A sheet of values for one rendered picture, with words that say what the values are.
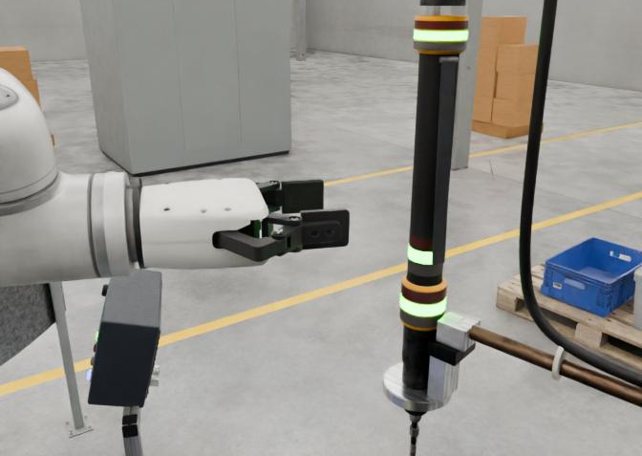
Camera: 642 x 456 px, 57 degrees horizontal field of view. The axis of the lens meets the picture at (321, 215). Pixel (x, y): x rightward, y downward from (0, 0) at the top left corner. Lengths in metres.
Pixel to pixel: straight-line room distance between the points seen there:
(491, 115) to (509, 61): 0.80
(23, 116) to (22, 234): 0.09
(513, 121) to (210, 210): 8.29
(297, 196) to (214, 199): 0.10
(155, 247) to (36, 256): 0.08
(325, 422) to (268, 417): 0.26
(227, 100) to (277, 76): 0.69
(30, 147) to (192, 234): 0.13
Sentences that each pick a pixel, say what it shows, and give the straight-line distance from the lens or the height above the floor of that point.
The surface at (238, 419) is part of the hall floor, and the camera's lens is 2.91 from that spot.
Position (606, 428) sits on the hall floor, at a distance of 3.12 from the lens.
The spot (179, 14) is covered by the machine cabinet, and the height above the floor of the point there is 1.67.
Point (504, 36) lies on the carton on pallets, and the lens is 8.87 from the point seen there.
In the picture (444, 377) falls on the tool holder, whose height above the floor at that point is 1.49.
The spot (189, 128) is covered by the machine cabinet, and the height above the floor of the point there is 0.47.
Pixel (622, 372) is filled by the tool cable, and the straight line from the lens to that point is 0.53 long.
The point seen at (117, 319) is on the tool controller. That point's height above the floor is 1.25.
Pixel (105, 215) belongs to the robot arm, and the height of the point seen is 1.67.
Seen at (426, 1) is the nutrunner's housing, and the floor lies 1.82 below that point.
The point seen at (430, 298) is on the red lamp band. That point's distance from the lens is 0.56.
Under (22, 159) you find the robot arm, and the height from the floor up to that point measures 1.72.
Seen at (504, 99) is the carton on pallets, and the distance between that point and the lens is 8.74.
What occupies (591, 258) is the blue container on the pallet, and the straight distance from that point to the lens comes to 4.29.
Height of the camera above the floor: 1.83
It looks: 20 degrees down
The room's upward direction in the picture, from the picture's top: straight up
